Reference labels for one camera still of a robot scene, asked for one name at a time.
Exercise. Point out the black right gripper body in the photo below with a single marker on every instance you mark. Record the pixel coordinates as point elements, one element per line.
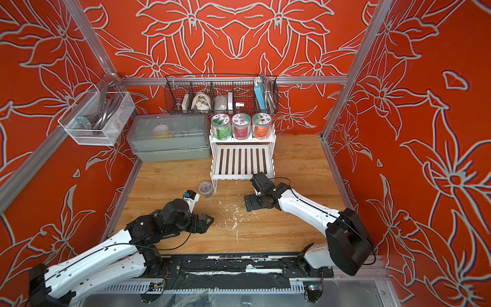
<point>257,202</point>

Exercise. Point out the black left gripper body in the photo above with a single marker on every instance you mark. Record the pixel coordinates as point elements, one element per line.
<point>195,228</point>

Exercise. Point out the small clear cup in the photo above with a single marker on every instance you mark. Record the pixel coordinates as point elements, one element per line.
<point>206,189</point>

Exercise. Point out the white slatted two-tier shelf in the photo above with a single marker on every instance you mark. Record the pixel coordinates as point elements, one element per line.
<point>234,159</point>

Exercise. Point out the seed jar radish lid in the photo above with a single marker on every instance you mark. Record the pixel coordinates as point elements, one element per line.
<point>261,125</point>

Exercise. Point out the seed jar pink flower lid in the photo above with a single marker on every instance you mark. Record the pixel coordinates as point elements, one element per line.
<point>241,124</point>

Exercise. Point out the seed jar green tree lid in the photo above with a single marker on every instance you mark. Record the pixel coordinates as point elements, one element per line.
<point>221,127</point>

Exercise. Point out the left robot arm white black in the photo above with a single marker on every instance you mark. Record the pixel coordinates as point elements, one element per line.
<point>130,253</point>

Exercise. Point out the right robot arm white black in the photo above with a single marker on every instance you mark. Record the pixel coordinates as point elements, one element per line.
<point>348,244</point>

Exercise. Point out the green plastic storage box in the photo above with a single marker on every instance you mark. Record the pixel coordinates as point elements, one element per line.
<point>166,137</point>

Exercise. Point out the light blue box in basket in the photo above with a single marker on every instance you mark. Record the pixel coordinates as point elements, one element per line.
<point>259,92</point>

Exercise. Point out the white cloth bundle in basket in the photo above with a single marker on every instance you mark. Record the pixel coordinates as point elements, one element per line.
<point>201,102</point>

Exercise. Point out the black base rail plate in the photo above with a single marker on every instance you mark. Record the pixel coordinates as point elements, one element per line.
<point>284,264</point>

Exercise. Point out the black wire wall basket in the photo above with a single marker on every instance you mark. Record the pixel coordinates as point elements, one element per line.
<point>229,93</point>

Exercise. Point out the clear plastic wall basket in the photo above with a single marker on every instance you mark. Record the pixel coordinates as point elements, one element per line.
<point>98,117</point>

